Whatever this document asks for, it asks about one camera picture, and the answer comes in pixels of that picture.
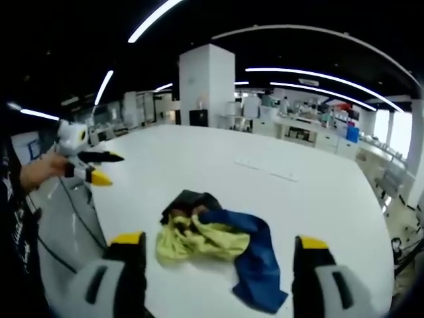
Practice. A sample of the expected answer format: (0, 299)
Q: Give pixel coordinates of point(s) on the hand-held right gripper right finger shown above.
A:
(326, 285)

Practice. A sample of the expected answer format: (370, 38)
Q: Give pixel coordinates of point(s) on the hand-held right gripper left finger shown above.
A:
(99, 285)

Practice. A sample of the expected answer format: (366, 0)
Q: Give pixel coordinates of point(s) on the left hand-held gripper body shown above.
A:
(69, 137)

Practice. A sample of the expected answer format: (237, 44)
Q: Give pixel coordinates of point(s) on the yellow blue black garment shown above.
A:
(212, 242)

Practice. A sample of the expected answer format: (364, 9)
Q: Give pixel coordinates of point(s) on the person's left hand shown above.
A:
(41, 170)

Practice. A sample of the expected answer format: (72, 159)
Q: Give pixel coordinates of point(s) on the long ceiling light strip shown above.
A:
(331, 79)
(324, 93)
(152, 21)
(39, 114)
(103, 87)

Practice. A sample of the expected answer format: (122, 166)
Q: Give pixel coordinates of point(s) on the blue tape square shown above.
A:
(34, 149)

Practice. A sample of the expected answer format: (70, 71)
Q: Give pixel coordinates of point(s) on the person's black printed shirt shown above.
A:
(15, 251)

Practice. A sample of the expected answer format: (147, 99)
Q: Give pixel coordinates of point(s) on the black cabinet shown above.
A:
(198, 117)

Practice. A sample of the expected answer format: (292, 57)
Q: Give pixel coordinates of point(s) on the grey chair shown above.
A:
(391, 180)

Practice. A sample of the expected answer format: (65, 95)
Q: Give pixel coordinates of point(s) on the white square pillar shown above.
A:
(207, 83)

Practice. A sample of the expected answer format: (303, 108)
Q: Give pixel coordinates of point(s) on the blue plastic bin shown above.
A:
(352, 134)

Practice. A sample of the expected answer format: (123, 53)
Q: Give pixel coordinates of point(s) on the white counter unit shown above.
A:
(298, 132)

